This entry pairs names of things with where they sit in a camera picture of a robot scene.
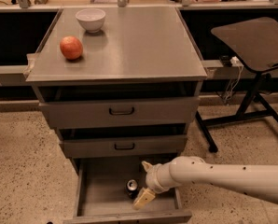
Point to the grey drawer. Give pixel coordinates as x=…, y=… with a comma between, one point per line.
x=102, y=196
x=119, y=113
x=114, y=147

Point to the blue pepsi can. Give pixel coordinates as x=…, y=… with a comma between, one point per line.
x=132, y=188

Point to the grey bottom drawer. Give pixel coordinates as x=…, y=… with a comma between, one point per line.
x=102, y=196

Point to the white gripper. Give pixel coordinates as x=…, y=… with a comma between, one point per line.
x=151, y=178

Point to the grey drawer cabinet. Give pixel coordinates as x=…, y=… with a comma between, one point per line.
x=140, y=53

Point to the grey middle drawer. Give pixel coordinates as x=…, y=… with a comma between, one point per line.
x=114, y=147

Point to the grey top drawer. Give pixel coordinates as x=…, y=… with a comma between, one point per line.
x=119, y=113

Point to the white bowl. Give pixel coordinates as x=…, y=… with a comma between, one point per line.
x=91, y=19

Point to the black rolling side table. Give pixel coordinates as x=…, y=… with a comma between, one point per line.
x=255, y=44

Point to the red apple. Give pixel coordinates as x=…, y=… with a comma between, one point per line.
x=71, y=47

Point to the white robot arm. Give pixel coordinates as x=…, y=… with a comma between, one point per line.
x=258, y=181

